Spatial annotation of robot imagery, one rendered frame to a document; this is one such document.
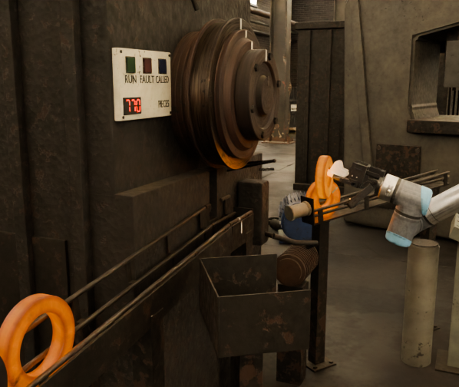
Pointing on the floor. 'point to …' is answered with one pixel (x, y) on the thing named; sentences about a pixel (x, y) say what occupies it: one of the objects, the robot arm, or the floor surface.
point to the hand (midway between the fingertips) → (325, 171)
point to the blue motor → (300, 233)
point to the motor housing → (297, 282)
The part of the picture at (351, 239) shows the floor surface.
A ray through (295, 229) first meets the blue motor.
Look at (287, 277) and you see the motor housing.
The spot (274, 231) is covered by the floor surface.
